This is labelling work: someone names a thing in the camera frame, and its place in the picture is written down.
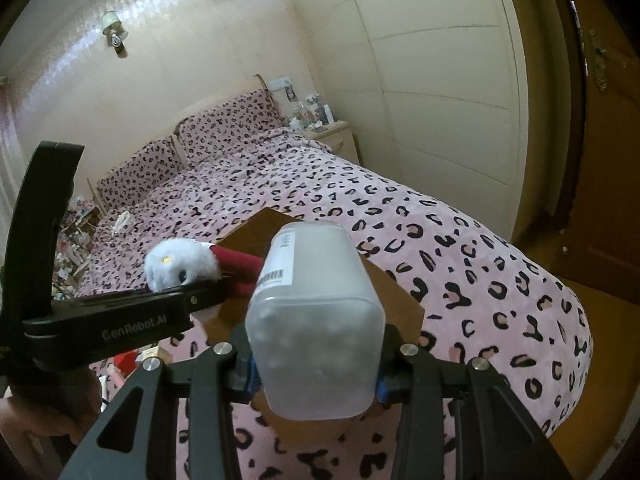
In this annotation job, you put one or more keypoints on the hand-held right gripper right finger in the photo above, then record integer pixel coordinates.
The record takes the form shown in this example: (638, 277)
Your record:
(384, 390)

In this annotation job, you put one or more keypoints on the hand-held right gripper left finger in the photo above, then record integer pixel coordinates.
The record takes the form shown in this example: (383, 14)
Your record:
(246, 377)

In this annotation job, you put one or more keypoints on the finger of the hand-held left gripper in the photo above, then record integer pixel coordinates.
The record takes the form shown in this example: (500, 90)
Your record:
(200, 300)

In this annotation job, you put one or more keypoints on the white red plush toy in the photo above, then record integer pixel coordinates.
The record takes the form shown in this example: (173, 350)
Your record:
(175, 260)

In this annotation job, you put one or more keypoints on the brown cardboard box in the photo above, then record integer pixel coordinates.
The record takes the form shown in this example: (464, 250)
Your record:
(400, 305)

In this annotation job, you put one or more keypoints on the person's left hand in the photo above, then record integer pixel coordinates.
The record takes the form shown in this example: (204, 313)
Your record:
(20, 430)

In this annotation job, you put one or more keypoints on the cluttered shelf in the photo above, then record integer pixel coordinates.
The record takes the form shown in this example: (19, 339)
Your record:
(75, 245)

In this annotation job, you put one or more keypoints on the small white item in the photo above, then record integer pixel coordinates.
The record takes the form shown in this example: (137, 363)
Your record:
(121, 222)

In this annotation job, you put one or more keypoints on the pink leopard print blanket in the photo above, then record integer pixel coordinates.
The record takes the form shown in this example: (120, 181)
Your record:
(440, 270)

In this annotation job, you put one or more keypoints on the pink leopard print pillow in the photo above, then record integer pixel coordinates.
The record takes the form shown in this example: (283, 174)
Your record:
(140, 175)
(230, 120)

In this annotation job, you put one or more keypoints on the beige nightstand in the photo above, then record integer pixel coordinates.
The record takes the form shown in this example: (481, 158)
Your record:
(335, 140)

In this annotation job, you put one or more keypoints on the group of toiletry bottles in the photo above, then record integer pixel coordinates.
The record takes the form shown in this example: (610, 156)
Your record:
(312, 110)

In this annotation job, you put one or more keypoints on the brown wooden door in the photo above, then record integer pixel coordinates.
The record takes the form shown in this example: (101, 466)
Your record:
(610, 185)

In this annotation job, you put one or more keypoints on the white wardrobe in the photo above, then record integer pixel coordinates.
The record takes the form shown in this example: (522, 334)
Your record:
(440, 85)

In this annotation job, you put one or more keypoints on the wall lamp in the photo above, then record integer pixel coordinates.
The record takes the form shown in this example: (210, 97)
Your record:
(114, 30)

